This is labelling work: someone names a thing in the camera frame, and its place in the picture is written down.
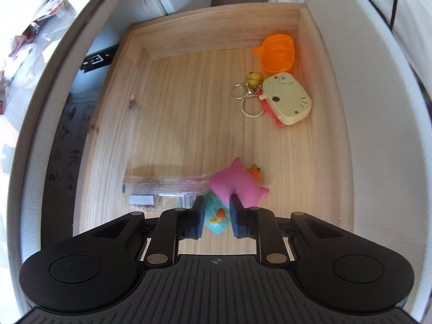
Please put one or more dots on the white pink plastic bag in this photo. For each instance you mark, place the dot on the white pink plastic bag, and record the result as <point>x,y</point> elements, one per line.
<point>40,33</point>

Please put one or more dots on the white cabinet grey top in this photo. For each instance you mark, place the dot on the white cabinet grey top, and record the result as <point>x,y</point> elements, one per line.
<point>33,162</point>

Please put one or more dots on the coral plastic charm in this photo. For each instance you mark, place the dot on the coral plastic charm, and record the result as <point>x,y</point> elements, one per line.
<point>271,113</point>

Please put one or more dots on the cream cat-face toy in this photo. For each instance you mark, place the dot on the cream cat-face toy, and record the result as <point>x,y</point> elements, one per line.
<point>287,101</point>

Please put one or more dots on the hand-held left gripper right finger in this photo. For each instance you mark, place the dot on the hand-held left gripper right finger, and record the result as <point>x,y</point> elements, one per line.
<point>234,219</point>

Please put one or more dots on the orange pumpkin plastic case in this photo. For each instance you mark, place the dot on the orange pumpkin plastic case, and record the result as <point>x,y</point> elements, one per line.
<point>275,54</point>

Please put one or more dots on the teal toy with orange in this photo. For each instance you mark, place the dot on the teal toy with orange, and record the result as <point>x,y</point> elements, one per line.
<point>217,216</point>

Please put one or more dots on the pink star plush toy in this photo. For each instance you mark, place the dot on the pink star plush toy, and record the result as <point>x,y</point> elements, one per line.
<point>233,182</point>

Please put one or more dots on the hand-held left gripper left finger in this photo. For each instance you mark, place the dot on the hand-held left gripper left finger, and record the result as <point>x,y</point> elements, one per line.
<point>199,216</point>

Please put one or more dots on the wooden drawer white front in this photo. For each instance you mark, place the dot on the wooden drawer white front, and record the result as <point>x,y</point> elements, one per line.
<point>175,108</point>

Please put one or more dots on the paper card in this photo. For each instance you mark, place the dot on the paper card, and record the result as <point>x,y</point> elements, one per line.
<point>158,200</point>

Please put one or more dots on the clear plastic packet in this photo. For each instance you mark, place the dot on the clear plastic packet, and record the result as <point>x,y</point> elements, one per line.
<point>162,184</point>

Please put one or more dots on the small orange toy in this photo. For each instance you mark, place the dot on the small orange toy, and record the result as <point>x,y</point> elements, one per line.
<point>254,172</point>

